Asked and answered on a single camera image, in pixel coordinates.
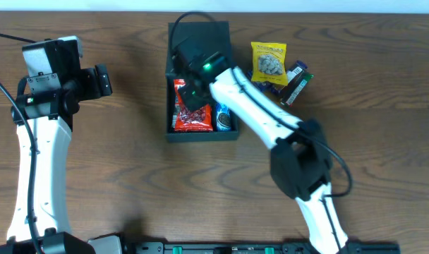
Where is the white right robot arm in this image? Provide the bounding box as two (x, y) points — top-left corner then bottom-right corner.
(169, 39), (348, 253)

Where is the black snack packet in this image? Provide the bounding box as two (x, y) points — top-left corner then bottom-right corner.
(171, 95), (180, 129)

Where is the red Hacks candy bag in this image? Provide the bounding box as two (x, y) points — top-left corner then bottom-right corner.
(171, 79), (214, 132)

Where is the yellow snack bag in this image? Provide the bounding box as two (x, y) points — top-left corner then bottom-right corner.
(251, 42), (288, 86)

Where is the blue Oreo cookie pack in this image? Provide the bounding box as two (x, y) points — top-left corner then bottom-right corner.
(215, 103), (231, 132)

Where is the dark green box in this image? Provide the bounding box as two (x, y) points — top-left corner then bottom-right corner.
(164, 20), (239, 143)

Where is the dark blue Eclipse mint pack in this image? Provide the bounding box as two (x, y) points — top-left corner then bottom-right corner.
(286, 60), (308, 83)

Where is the small red green candy bar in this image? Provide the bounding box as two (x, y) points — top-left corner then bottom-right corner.
(280, 71), (313, 106)

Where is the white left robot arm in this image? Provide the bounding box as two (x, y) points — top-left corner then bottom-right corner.
(0, 35), (125, 254)

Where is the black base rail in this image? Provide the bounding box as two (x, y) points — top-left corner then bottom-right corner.
(90, 232), (401, 254)

